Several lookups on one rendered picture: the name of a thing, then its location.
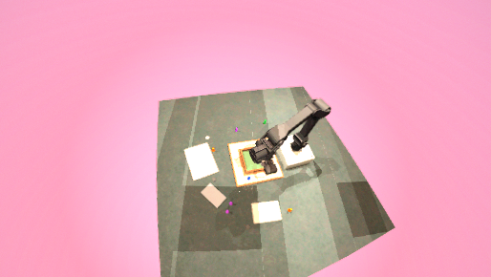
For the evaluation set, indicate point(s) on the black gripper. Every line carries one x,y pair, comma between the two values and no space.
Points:
268,164

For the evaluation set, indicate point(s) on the tan flat rectangular slab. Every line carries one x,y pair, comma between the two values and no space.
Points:
213,195

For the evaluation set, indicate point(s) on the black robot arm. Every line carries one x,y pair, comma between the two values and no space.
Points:
312,112

